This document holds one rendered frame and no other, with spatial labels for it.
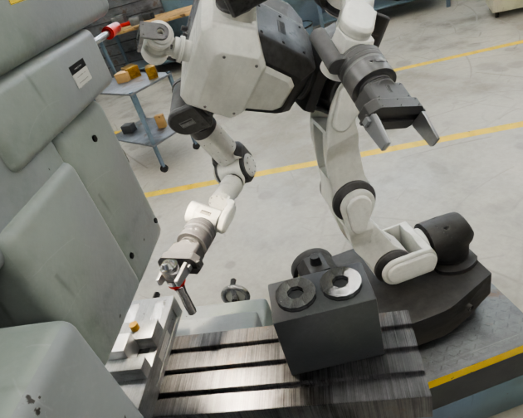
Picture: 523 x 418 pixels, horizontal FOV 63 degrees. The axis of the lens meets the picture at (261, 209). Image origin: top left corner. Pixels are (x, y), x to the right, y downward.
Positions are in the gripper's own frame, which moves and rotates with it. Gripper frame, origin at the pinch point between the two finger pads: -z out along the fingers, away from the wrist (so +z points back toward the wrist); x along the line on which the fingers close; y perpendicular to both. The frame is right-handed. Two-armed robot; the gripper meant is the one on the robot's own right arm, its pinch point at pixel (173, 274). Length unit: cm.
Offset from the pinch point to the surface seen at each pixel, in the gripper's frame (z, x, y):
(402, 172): 223, 35, 115
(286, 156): 259, -67, 116
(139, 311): -1.9, -16.2, 13.5
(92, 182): -17.4, 11.2, -39.3
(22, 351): -49, 29, -42
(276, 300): -4.5, 28.6, 1.7
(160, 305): 0.7, -10.4, 13.5
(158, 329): -8.7, -4.7, 11.2
